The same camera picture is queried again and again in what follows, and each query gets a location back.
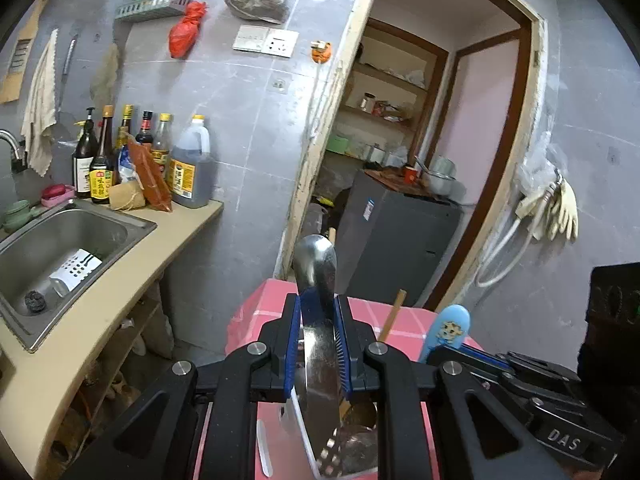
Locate stainless steel sink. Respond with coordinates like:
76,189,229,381
1,200,156,353

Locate wooden chopstick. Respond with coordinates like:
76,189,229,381
378,289,407,342

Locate red cup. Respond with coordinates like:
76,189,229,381
402,166,420,185

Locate white hose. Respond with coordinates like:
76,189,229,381
474,209,547,290

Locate beige hanging towel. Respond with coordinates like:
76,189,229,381
21,28,58,178

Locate orange brown snack bag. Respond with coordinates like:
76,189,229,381
127,136,172,212

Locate pink checkered tablecloth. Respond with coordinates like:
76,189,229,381
192,278,486,480

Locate red plastic bag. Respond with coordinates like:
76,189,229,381
168,1,207,58

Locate orange wall plug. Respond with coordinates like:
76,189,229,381
310,40,332,65

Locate cream rubber gloves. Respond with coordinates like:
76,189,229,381
515,177,579,242

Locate black pump bottle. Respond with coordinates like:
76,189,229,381
73,107,98,198

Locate green box on shelf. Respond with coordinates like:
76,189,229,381
326,134,350,155

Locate blue handled child spoon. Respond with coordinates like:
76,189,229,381
418,304,471,363

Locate grey washing machine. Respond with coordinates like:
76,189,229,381
335,171,462,307

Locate dark sauce bottle yellow label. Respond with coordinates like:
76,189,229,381
89,104,115,204

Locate chrome faucet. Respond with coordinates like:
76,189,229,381
0,129,27,174

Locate white wall switch socket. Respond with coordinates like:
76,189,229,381
232,25,299,58

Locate grey wall shelf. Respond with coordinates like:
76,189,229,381
114,0,192,23

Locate pink soap dish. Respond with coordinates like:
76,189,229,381
40,184,75,208

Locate large soy sauce jug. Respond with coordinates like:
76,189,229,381
167,114,214,209

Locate tan paper wrapped package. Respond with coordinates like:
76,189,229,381
108,181,145,211

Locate wooden grater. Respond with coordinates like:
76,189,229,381
1,0,48,104

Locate white perforated utensil holder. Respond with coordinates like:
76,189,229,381
256,392,378,479

